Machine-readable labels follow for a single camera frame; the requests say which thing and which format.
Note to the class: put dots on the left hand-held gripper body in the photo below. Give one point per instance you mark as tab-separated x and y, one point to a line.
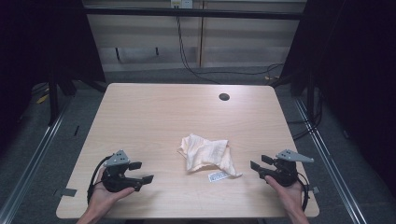
116	179

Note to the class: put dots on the black wall bracket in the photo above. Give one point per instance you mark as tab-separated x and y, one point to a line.
157	51
117	53

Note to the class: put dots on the black horizontal bar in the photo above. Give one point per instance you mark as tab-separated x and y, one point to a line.
186	13

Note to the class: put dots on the person's left hand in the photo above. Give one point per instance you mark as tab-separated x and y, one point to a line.
104	199

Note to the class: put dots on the metal floor rail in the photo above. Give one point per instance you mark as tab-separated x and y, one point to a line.
34	155
330	165

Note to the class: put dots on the person's right hand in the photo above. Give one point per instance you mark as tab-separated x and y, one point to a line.
291	196

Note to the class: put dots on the cream cloth towel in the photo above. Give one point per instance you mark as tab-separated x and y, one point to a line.
205	154

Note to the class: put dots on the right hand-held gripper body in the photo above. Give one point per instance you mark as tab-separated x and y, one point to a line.
285	172

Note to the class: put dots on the black metal stand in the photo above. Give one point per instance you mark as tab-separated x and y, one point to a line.
53	99

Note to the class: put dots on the small black floor tape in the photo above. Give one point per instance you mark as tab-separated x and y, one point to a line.
76	130

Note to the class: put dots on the white wall outlet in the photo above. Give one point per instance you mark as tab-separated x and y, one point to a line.
182	3

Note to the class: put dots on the grey tape strip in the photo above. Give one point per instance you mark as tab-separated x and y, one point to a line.
316	190
67	192

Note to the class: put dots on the black curtain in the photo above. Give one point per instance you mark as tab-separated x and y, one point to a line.
37	40
355	62

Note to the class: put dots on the yellow floor tape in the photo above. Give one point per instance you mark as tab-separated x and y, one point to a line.
43	99

